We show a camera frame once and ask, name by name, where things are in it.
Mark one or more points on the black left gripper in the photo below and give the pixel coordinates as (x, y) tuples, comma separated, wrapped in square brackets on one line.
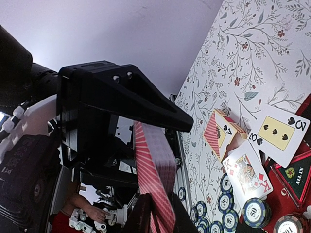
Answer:
[(90, 98)]

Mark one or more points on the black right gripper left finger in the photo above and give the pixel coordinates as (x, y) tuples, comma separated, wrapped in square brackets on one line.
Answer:
[(139, 219)]

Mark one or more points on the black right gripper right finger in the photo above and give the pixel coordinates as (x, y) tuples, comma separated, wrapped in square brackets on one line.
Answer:
[(183, 223)]

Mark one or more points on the green chip cluster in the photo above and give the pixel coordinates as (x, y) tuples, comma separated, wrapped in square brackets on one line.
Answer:
[(202, 228), (204, 221)]

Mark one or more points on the green chip front cluster top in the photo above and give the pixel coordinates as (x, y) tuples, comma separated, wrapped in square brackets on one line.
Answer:
[(204, 221)]

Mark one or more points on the green chip table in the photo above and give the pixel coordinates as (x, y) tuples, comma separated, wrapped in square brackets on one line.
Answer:
[(225, 202), (230, 220)]

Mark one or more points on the red backed card deck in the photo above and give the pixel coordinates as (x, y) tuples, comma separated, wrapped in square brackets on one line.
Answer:
[(156, 169)]

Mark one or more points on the green chip stack seat six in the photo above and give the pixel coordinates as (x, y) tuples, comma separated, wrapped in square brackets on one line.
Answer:
[(256, 213)]

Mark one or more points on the king of diamonds card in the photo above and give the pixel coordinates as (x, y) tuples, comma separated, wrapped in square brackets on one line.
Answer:
[(246, 174)]

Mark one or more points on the red playing card deck box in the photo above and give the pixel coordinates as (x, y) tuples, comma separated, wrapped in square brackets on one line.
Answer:
[(223, 134)]

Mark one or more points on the triangular all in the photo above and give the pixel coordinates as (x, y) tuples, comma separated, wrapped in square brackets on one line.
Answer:
[(296, 177)]

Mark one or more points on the three of spades card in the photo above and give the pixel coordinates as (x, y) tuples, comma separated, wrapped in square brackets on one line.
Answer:
[(278, 133)]

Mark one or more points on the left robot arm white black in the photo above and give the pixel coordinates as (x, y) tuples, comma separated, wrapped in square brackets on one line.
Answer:
[(24, 83)]

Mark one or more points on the person in red shirt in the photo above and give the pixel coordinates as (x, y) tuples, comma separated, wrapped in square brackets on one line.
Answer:
[(77, 214)]

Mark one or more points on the round red black poker mat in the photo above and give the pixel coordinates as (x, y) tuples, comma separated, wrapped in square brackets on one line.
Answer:
[(279, 200)]

